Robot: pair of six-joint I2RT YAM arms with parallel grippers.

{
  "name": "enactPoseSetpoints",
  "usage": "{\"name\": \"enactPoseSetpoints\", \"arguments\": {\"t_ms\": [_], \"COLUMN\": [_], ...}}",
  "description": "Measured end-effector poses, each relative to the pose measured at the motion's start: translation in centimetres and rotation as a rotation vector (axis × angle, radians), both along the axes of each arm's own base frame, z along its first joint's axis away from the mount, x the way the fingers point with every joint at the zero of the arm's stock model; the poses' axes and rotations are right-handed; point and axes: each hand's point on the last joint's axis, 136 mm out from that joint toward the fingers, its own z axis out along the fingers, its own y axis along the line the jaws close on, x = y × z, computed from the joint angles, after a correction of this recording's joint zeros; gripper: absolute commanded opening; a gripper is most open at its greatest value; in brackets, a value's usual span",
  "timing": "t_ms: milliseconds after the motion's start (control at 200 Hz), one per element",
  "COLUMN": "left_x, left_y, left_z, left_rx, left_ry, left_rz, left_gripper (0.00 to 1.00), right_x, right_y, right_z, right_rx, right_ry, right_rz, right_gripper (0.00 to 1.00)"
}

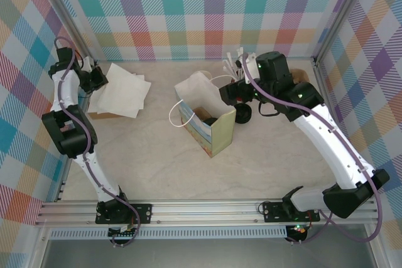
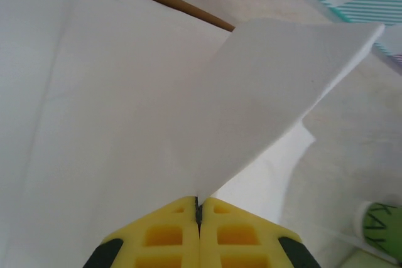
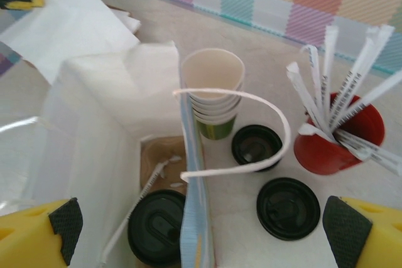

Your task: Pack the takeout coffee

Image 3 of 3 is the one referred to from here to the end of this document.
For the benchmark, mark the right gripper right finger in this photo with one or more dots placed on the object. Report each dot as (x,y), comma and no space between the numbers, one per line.
(370,236)

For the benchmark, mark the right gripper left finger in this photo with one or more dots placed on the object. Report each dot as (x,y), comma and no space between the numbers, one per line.
(31,236)

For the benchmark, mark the black plastic cup lid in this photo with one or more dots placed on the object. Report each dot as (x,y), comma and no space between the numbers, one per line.
(287,210)
(157,227)
(254,145)

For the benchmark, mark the white stirrer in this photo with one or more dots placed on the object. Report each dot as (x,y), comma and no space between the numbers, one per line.
(381,42)
(383,87)
(301,86)
(314,131)
(364,51)
(148,186)
(314,70)
(330,61)
(370,152)

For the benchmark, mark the white paper carrier bag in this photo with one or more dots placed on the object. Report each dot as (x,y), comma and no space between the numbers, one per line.
(94,123)

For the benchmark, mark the red mug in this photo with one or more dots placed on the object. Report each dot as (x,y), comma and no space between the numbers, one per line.
(317,155)

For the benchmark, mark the white paper napkin stack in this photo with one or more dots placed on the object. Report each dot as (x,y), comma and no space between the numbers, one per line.
(128,23)

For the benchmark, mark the green paper cup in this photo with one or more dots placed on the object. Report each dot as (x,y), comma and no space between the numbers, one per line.
(216,102)
(213,70)
(216,128)
(216,109)

